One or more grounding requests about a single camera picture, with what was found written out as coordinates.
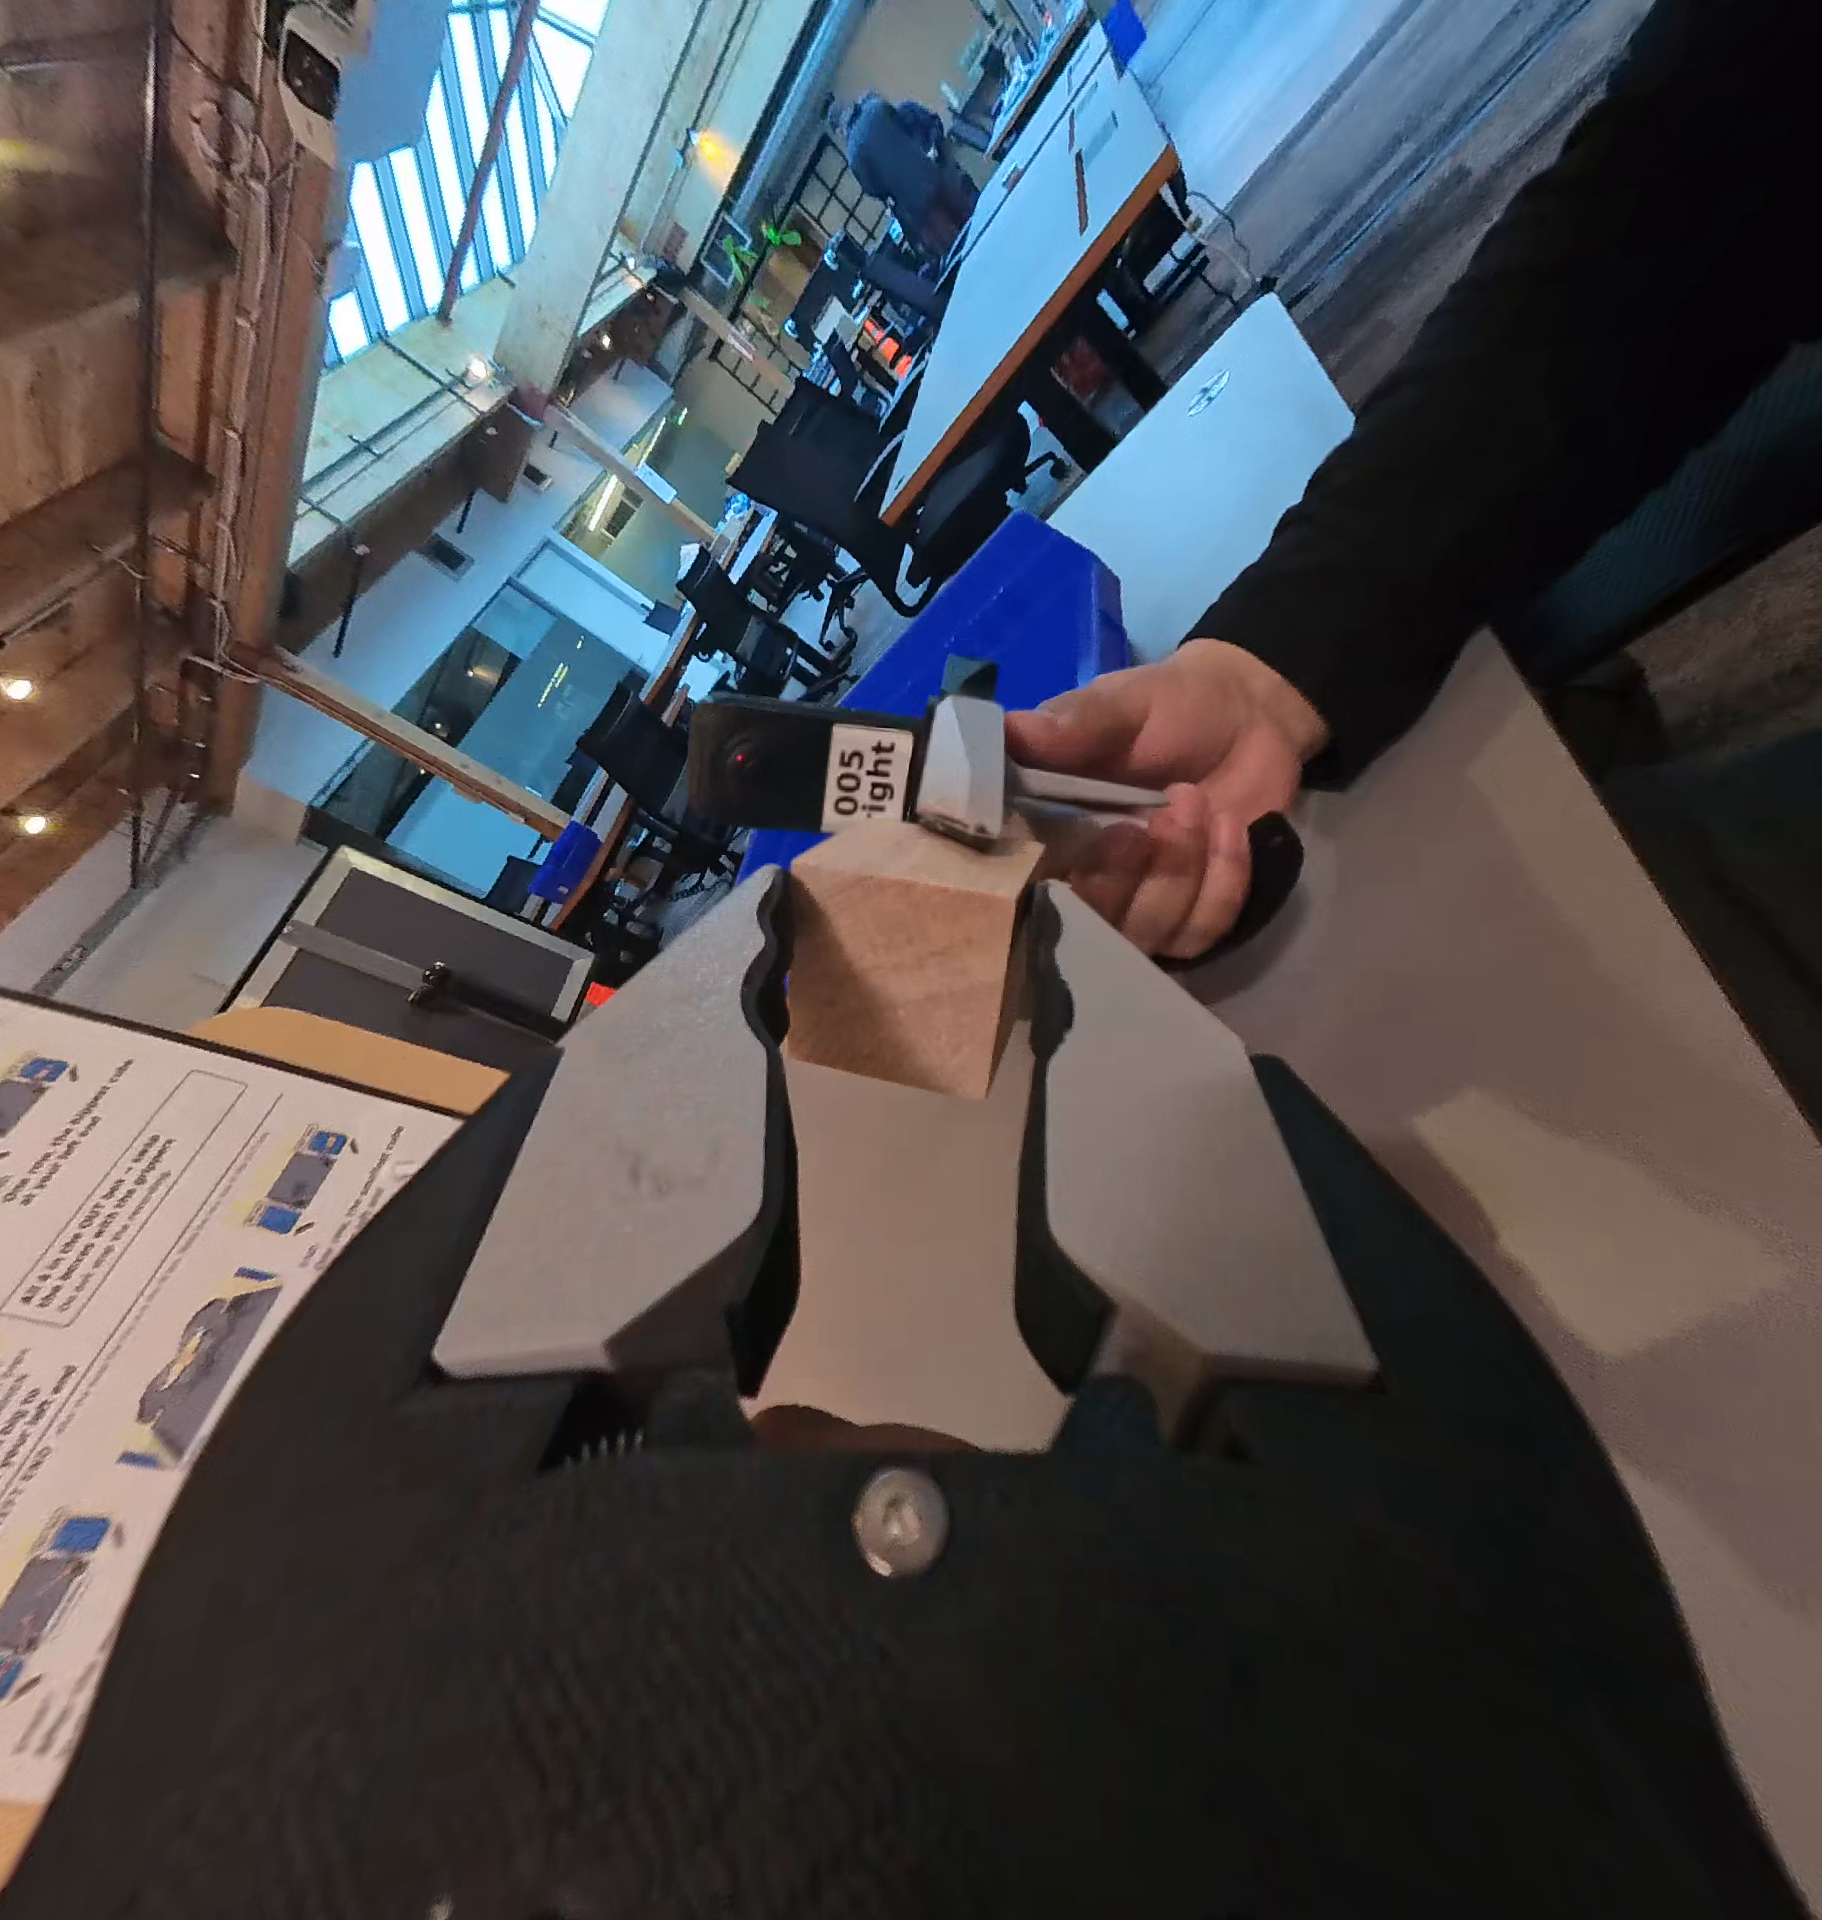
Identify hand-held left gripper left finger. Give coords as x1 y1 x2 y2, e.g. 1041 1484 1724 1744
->
428 866 805 1393

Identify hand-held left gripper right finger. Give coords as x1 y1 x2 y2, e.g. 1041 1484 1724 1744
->
1011 878 1380 1443

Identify blue plastic bin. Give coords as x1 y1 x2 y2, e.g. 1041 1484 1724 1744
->
836 510 1130 708

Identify medium natural wooden cube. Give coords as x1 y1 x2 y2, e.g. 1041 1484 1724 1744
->
783 830 1050 1101

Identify person's right forearm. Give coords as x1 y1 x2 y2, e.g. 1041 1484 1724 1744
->
1181 0 1822 791

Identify white desk with wooden edge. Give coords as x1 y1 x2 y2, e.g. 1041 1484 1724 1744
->
881 25 1182 526

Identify person's right hand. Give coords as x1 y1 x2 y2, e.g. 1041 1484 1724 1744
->
1007 638 1329 964

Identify grey aluminium-framed case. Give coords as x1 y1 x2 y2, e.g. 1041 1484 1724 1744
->
219 844 598 1042

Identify diagonal support beam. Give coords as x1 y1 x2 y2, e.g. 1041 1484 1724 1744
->
228 647 574 844

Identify person's legs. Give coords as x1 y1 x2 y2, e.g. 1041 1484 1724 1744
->
1511 320 1822 1189

